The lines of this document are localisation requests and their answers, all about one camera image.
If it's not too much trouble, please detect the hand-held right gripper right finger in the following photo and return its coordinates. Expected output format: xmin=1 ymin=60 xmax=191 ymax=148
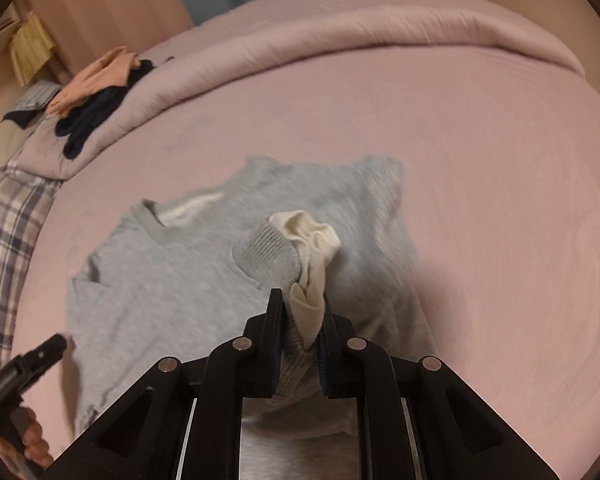
xmin=317 ymin=304 xmax=561 ymax=480

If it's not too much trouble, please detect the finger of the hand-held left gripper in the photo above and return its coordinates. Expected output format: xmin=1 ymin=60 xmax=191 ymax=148
xmin=10 ymin=334 xmax=69 ymax=387

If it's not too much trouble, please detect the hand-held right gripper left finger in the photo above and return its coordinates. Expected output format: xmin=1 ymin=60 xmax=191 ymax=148
xmin=40 ymin=287 xmax=286 ymax=480

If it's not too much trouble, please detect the grey printed sweatshirt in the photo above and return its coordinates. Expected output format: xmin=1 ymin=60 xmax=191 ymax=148
xmin=66 ymin=155 xmax=438 ymax=480

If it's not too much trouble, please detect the person's left hand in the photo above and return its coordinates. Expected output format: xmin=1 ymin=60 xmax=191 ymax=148
xmin=21 ymin=406 xmax=55 ymax=470

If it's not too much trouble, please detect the plaid pillow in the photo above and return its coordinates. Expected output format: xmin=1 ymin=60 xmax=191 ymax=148
xmin=0 ymin=157 xmax=63 ymax=368

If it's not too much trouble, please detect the navy garment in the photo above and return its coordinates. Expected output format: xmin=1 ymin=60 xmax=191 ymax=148
xmin=55 ymin=57 xmax=176 ymax=161

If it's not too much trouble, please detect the peach folded garment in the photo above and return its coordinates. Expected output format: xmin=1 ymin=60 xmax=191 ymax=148
xmin=47 ymin=46 xmax=143 ymax=117

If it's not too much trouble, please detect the yellow pleated cloth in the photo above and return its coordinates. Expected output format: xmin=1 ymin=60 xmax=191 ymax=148
xmin=7 ymin=10 xmax=58 ymax=86

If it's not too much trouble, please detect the pink folded duvet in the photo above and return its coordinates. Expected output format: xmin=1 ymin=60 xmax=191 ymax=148
xmin=20 ymin=0 xmax=588 ymax=181

